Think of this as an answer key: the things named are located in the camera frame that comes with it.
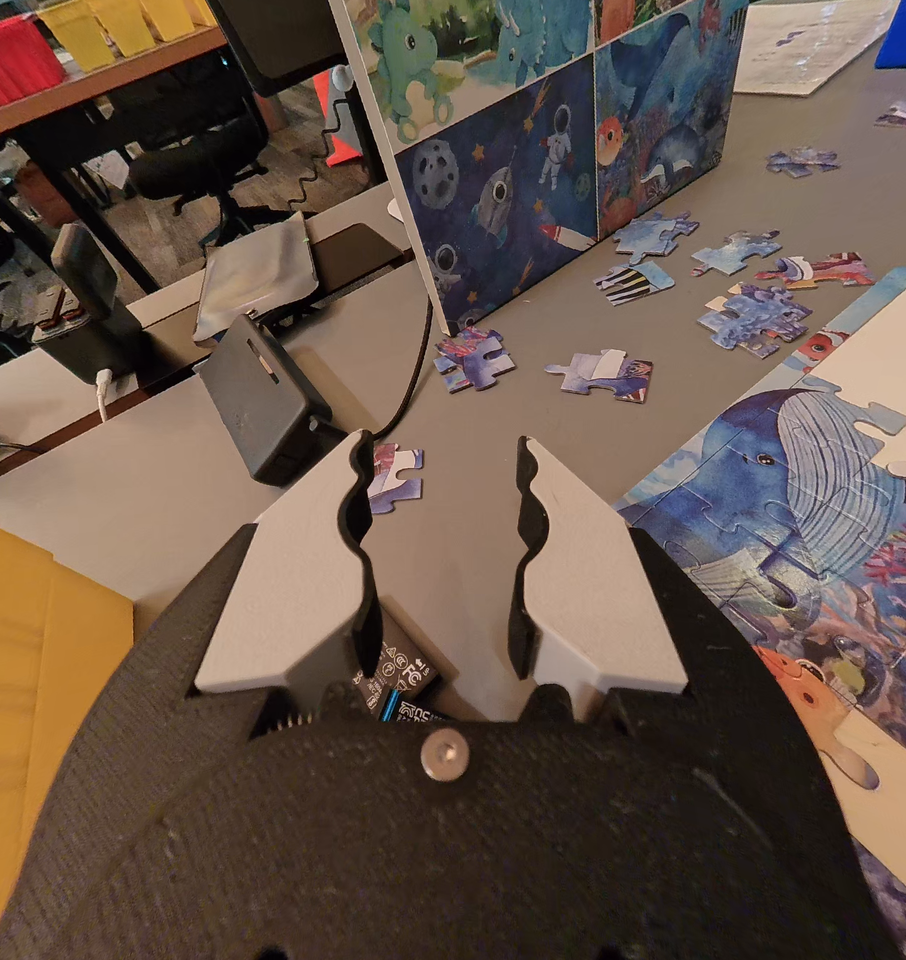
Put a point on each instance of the purple blue puzzle piece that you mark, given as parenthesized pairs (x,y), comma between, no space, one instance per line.
(787,161)

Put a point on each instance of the orange floor object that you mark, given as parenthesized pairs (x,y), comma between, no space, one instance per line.
(344,142)

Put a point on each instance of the black power bank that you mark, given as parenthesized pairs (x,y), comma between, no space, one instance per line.
(100,300)

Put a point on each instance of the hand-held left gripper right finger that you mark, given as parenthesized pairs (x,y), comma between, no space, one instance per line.
(603,600)

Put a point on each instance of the black monitor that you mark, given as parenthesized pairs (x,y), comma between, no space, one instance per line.
(273,37)

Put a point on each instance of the large yellow storage bin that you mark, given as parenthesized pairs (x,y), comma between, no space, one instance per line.
(40,675)

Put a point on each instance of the ocean jigsaw puzzle board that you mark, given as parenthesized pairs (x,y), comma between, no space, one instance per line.
(745,465)

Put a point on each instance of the white patch blue puzzle piece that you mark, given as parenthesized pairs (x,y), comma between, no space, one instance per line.
(603,379)

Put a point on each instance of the black charging hub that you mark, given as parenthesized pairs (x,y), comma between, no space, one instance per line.
(257,405)

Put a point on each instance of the pile of loose puzzle pieces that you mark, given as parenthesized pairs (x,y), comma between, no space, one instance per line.
(753,315)

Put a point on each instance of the wooden table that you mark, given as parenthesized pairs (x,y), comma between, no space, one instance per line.
(145,75)

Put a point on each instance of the pink lined coral puzzle piece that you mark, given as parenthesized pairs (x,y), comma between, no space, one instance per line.
(820,161)

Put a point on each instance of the red storage bin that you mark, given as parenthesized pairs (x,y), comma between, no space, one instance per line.
(10,67)

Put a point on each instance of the small yellow bin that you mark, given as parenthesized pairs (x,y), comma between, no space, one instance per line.
(77,41)
(203,11)
(167,19)
(122,30)

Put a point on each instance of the white stand base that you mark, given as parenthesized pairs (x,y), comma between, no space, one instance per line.
(396,210)

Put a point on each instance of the striped fish puzzle piece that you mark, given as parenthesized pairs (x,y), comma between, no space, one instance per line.
(633,283)

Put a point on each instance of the black office chair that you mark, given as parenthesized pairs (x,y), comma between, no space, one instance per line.
(197,165)

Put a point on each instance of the silver foil pouch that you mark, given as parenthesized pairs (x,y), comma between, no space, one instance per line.
(257,277)

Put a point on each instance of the illustrated puzzle box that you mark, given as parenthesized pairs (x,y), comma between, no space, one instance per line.
(513,187)

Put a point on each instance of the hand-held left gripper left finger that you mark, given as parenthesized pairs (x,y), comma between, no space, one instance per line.
(288,600)

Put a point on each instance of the purple fan coral puzzle piece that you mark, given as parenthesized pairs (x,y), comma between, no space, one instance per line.
(396,480)

